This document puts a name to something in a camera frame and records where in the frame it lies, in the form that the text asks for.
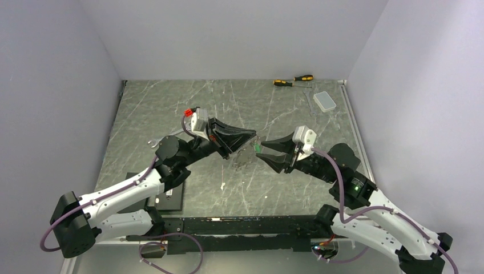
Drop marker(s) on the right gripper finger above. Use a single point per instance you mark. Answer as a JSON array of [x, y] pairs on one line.
[[285, 144], [278, 163]]

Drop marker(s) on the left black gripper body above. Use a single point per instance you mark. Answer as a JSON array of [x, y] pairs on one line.
[[199, 143]]

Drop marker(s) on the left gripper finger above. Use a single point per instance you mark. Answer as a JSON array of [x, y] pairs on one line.
[[230, 143], [222, 129]]

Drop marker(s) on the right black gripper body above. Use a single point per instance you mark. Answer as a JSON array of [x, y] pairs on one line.
[[310, 164]]

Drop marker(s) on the key with green tag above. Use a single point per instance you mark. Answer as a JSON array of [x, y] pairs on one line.
[[257, 148]]

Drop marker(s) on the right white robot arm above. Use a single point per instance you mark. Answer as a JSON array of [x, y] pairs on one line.
[[364, 214]]

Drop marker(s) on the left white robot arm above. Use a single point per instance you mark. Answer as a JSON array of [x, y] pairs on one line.
[[78, 222]]

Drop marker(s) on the large silver wrench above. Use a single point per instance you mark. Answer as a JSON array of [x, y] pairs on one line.
[[155, 142]]

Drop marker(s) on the small silver wrench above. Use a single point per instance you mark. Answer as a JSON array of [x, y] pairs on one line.
[[309, 100]]

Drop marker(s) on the clear plastic box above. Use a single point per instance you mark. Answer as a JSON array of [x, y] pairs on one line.
[[324, 101]]

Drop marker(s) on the yellow black screwdriver lower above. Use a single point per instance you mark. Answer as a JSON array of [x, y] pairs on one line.
[[283, 83]]

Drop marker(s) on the black flat box near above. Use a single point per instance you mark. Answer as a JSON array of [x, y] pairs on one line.
[[170, 201]]

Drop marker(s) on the orange black screwdriver upper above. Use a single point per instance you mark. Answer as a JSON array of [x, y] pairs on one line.
[[303, 78]]

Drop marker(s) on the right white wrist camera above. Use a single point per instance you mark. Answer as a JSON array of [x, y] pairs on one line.
[[304, 139]]

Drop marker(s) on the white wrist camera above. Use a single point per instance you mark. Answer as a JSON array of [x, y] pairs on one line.
[[199, 123], [304, 139]]

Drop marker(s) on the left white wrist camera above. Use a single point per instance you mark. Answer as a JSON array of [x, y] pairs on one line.
[[199, 123]]

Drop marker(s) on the aluminium frame rail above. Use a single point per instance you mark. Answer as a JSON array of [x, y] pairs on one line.
[[360, 145]]

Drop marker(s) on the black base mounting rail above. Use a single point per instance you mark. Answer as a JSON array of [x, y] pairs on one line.
[[299, 233]]

